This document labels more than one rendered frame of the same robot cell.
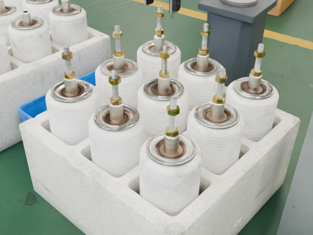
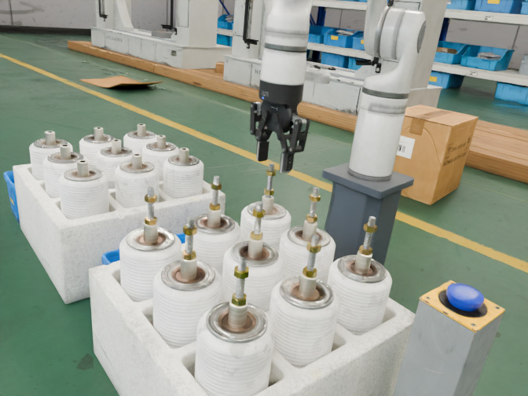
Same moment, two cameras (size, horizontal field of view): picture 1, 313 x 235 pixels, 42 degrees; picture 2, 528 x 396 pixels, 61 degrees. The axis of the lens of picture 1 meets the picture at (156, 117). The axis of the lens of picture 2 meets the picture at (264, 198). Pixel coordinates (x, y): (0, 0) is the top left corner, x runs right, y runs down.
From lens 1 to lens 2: 0.11 m
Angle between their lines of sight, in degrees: 15
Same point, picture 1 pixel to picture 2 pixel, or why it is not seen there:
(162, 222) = not seen: outside the picture
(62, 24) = (174, 174)
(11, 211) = (59, 373)
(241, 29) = (368, 204)
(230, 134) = (317, 317)
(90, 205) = (139, 379)
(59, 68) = (161, 219)
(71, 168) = (126, 328)
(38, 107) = not seen: hidden behind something
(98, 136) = (159, 293)
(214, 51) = (335, 225)
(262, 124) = (367, 314)
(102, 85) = not seen: hidden behind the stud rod
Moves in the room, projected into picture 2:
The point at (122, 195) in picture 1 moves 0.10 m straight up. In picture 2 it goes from (170, 370) to (171, 304)
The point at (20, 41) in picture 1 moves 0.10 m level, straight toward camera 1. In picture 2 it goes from (124, 184) to (119, 203)
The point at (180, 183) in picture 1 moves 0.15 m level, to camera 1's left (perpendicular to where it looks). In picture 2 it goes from (237, 366) to (114, 341)
